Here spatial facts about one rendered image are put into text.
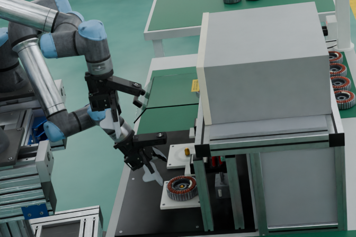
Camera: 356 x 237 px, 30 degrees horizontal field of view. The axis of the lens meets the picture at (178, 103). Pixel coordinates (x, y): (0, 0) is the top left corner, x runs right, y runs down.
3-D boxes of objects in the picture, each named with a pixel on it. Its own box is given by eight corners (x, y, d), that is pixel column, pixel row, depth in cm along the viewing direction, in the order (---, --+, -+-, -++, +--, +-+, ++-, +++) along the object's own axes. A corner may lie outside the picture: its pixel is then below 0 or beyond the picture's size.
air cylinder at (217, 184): (216, 199, 231) (214, 186, 228) (217, 185, 237) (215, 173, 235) (231, 198, 230) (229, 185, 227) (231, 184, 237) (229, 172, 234)
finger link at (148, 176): (152, 191, 227) (139, 168, 229) (165, 183, 225) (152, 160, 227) (148, 193, 224) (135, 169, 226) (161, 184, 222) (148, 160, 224)
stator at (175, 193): (165, 202, 231) (163, 194, 230) (169, 183, 241) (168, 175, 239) (197, 201, 229) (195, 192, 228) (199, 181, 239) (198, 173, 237)
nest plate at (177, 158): (167, 169, 251) (166, 166, 251) (170, 147, 264) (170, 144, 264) (206, 166, 249) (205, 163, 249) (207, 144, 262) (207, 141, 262)
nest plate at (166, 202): (160, 209, 230) (160, 207, 230) (165, 183, 243) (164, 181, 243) (203, 206, 228) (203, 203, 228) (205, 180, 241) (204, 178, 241)
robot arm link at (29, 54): (-5, 8, 222) (54, 141, 218) (26, -2, 226) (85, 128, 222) (-7, 19, 232) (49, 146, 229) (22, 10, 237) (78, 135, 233)
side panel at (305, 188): (259, 236, 214) (249, 153, 199) (259, 229, 217) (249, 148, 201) (347, 230, 210) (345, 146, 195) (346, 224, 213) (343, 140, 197)
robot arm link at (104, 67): (110, 50, 200) (110, 62, 192) (114, 64, 202) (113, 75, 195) (86, 54, 200) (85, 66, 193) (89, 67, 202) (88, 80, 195)
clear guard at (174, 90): (133, 123, 238) (130, 109, 235) (142, 91, 259) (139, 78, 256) (224, 115, 233) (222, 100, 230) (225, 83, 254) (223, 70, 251)
